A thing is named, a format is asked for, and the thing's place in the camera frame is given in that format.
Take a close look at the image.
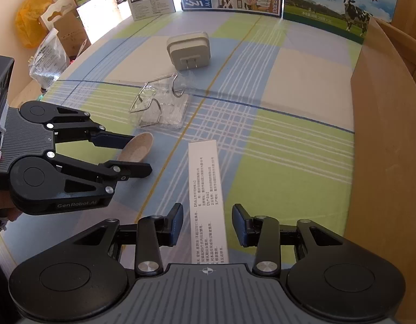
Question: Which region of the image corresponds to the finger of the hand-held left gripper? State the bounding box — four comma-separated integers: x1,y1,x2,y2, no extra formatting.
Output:
47,104,136,150
46,151,152,197

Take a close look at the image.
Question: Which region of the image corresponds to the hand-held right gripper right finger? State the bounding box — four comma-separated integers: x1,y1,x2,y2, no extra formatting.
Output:
231,203,350,276

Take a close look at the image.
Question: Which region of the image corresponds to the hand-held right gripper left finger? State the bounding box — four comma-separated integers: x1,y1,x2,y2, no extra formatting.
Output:
68,202,185,276

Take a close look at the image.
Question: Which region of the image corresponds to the beige wooden spoon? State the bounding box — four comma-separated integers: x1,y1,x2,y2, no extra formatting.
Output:
117,133,154,163

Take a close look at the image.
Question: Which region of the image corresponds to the long white printed box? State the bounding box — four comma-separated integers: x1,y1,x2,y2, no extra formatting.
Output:
188,140,230,265

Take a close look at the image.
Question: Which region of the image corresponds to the brown cardboard box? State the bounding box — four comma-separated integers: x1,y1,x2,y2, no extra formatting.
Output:
343,17,416,321

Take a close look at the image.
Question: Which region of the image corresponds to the plaid cloth desktop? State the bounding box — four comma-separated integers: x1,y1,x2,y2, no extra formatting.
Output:
5,15,367,277

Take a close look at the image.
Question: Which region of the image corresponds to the clear printed plastic bag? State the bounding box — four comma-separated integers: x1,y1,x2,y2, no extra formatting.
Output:
28,29,70,88

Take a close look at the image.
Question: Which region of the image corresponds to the white power adapter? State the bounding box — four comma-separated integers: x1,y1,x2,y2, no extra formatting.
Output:
166,31,213,71

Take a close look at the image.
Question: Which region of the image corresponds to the orange plastic bag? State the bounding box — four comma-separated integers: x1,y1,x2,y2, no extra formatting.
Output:
15,0,56,48

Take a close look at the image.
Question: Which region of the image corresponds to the white paper board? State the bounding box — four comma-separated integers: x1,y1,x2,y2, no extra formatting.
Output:
76,0,132,44

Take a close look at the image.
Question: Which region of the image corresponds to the green cow print milk carton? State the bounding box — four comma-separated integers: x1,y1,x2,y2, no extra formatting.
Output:
282,0,399,44

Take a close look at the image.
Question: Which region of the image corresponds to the clear bag with wire hook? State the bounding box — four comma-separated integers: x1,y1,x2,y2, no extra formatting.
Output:
129,72,190,130

